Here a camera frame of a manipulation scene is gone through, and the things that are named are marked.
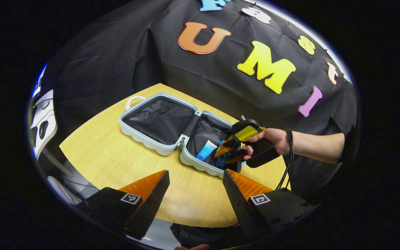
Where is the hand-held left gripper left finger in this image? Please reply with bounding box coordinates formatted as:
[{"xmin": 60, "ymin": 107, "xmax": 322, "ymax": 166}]
[{"xmin": 76, "ymin": 169, "xmax": 170, "ymax": 241}]

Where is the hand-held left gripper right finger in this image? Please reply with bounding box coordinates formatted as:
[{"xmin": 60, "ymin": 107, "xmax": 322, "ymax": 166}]
[{"xmin": 222, "ymin": 169, "xmax": 316, "ymax": 241}]

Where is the pale blue cream tube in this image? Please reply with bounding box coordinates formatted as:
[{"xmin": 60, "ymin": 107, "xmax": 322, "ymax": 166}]
[{"xmin": 196, "ymin": 140, "xmax": 218, "ymax": 162}]

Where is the pale blue suitcase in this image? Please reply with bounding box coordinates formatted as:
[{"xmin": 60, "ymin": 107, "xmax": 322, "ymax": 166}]
[{"xmin": 118, "ymin": 92, "xmax": 245, "ymax": 179}]

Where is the person's dark clothing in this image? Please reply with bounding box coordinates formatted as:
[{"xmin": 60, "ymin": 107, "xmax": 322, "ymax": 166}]
[{"xmin": 170, "ymin": 222, "xmax": 256, "ymax": 250}]

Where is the white equipment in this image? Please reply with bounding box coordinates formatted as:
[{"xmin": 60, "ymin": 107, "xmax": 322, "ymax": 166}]
[{"xmin": 29, "ymin": 90, "xmax": 59, "ymax": 161}]

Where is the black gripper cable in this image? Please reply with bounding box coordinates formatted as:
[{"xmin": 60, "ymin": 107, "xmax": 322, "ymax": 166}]
[{"xmin": 276, "ymin": 127, "xmax": 295, "ymax": 191}]

